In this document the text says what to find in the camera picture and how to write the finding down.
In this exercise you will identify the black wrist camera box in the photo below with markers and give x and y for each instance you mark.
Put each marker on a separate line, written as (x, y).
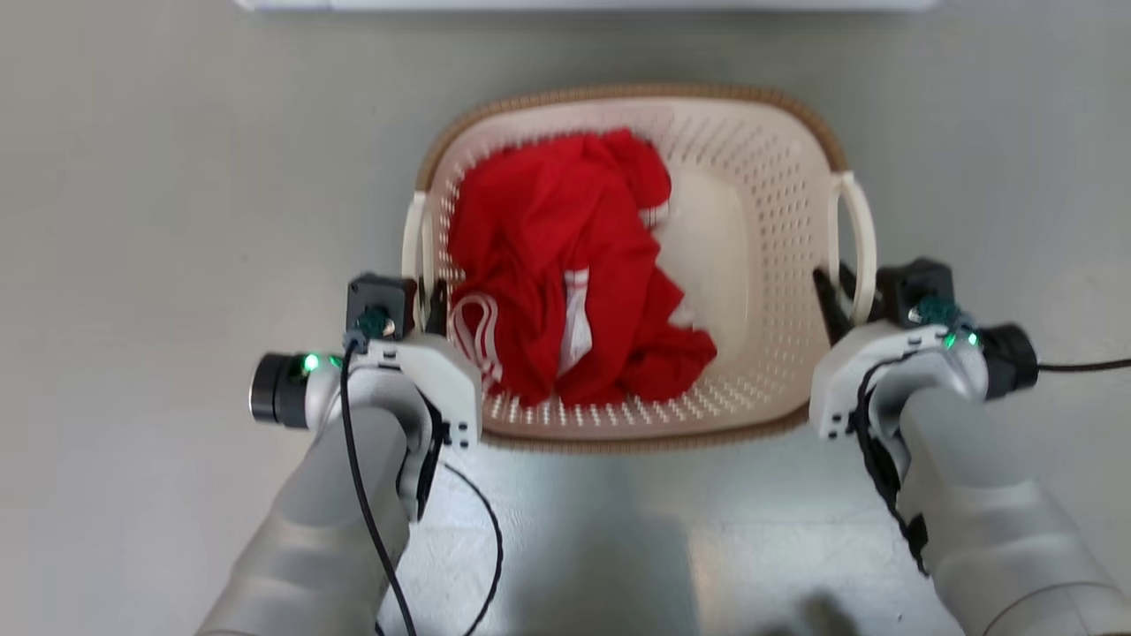
(914, 287)
(380, 300)

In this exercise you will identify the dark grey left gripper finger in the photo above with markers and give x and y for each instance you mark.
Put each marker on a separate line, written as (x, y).
(438, 309)
(421, 311)

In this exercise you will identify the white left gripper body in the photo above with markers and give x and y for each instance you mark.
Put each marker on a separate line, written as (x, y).
(446, 380)

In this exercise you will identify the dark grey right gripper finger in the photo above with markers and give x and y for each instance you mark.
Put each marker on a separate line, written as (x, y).
(832, 309)
(847, 287)

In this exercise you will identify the cream laundry basket brown rim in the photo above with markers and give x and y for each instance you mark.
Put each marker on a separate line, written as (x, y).
(760, 221)

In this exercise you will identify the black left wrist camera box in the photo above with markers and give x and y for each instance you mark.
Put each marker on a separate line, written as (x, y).
(380, 300)

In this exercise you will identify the red garment white stripes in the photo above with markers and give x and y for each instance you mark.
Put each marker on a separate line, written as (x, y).
(548, 238)

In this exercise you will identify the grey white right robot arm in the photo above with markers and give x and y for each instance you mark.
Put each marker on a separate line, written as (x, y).
(990, 512)

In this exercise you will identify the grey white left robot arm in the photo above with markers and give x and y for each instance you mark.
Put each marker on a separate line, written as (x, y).
(309, 521)

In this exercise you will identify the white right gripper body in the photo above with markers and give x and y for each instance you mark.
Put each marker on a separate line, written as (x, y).
(835, 389)

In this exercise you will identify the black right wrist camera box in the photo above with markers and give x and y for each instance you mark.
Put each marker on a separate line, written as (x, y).
(914, 287)

